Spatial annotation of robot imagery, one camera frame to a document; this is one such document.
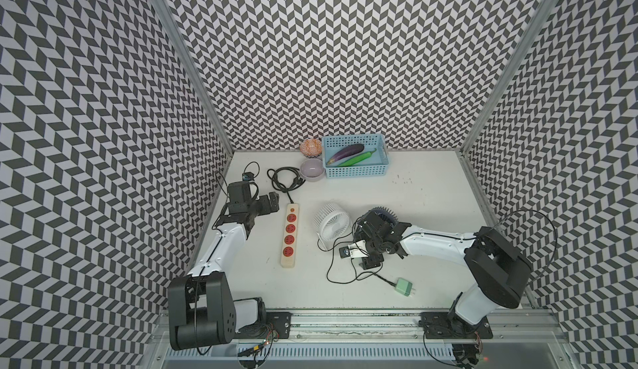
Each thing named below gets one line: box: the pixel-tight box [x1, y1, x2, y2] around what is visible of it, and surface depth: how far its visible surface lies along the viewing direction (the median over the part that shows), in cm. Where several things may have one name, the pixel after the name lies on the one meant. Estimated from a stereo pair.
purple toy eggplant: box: [326, 143, 365, 166], surface depth 114 cm
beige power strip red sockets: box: [280, 202, 300, 269], surface depth 90 cm
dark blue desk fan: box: [368, 206, 399, 225], surface depth 87 cm
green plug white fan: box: [394, 277, 417, 297], surface depth 80 cm
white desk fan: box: [312, 201, 351, 252], surface depth 85 cm
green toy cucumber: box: [338, 147, 378, 168], surface depth 113 cm
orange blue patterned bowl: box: [299, 138, 323, 159], surface depth 122 cm
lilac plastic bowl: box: [299, 157, 325, 183], surface depth 108 cm
